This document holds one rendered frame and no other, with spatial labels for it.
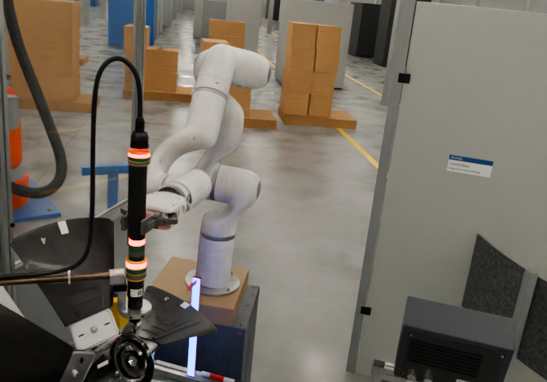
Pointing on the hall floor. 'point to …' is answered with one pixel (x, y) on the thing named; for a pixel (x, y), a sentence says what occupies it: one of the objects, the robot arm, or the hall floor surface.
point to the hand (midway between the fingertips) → (137, 223)
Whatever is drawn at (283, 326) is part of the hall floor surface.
